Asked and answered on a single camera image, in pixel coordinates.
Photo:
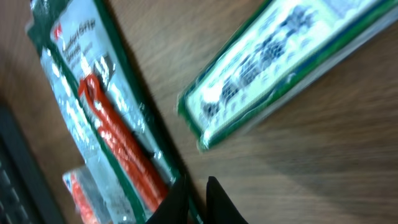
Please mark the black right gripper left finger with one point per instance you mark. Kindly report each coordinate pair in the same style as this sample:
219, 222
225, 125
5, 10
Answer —
174, 208

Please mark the red stick sachet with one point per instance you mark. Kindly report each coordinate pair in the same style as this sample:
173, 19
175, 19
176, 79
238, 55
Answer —
121, 142

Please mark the orange Kleenex tissue pack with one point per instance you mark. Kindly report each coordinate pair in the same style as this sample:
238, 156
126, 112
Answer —
86, 196

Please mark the black white small box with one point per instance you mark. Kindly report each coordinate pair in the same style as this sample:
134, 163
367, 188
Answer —
275, 54

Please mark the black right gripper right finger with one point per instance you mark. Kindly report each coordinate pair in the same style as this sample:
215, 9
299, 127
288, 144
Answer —
219, 207

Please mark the green 3M gloves package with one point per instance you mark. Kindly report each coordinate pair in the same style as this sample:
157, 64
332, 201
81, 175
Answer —
74, 38

